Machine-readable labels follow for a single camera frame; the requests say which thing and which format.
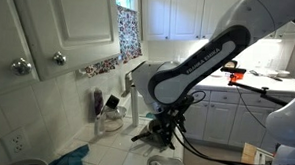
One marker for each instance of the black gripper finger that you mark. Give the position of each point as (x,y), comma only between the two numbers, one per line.
(161,137)
(170,139)

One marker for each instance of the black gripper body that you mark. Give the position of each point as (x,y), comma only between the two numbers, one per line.
(171,119)

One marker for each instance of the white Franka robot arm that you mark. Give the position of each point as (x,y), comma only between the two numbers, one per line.
(201,71)

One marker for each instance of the silver metal bowl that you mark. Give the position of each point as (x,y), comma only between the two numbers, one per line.
(153,142)

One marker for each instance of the white bowl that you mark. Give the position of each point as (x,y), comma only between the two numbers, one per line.
(283,73)

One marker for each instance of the blue sponge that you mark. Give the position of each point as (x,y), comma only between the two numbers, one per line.
(149,115)

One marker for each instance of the white kitchen sink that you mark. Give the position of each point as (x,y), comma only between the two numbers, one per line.
(143,105)

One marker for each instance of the round silver lid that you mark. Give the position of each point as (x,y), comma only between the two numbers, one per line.
(122,112)

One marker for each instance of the white lower cabinet row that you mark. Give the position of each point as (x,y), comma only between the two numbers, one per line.
(219,122)

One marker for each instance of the white cabinet row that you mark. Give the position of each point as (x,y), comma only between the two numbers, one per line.
(219,122)
(187,14)

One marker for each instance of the purple soap bottle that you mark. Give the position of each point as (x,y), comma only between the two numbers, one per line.
(98,102)

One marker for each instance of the wooden work table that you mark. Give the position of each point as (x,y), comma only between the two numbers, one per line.
(247,163)

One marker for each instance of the blue terry cloth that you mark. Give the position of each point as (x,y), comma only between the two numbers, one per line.
(70,159)

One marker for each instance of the floral window curtain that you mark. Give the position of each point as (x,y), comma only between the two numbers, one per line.
(129,35)

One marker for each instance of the white plate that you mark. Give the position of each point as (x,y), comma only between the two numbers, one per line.
(266,72)

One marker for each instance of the white upper cabinet row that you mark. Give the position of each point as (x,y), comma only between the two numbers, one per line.
(187,14)

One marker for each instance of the round silver cabinet knob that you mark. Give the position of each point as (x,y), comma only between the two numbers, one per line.
(59,58)
(20,66)

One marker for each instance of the camera with orange mount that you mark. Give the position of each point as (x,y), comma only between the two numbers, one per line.
(238,76)

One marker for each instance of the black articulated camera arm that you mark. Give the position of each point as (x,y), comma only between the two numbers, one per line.
(254,89)

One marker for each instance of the aluminium mounting frame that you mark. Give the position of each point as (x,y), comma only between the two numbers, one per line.
(262,164)

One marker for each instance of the white upper wall cabinet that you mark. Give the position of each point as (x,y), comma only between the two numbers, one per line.
(76,19)

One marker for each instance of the white wall outlet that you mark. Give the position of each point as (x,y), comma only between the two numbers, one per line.
(15,143)

